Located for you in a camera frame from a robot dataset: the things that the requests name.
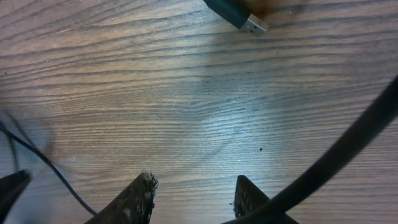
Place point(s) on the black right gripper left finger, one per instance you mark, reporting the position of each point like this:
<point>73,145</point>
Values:
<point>134,205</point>

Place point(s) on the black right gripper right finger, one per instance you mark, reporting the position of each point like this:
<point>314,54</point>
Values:
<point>247,197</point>

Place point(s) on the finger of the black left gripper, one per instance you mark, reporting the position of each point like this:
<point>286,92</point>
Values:
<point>11,188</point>

